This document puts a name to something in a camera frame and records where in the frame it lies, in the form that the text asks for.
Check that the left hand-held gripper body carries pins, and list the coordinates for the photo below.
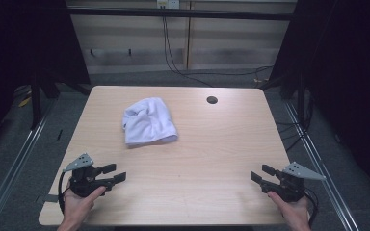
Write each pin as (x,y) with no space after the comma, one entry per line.
(85,183)

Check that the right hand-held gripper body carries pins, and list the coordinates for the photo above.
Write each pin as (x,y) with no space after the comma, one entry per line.
(289,189)

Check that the white towel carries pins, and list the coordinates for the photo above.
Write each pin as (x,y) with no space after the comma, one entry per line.
(147,123)

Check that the person's right hand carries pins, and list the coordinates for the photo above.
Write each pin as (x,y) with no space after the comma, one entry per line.
(294,211)

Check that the person's left hand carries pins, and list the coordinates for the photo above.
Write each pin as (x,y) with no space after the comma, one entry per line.
(77,207)

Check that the grey tape strip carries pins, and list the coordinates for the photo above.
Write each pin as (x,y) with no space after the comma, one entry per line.
(47,199)

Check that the small black floor object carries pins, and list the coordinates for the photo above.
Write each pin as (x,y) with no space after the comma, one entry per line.
(59,134)

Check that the black stand leg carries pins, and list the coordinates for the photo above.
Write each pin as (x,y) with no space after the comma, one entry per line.
(36,102)

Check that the yellow object on floor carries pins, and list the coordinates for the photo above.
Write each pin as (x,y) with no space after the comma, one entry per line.
(24,102)

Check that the black curtain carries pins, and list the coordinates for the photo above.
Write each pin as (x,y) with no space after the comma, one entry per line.
(19,48)
(350,80)

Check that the metal floor rail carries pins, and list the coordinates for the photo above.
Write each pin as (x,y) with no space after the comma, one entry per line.
(321,166)
(13,166)

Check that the black horizontal frame bar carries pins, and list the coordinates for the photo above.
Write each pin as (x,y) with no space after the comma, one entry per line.
(179,13)

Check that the white wall socket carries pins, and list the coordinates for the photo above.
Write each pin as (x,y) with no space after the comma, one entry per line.
(168,4)

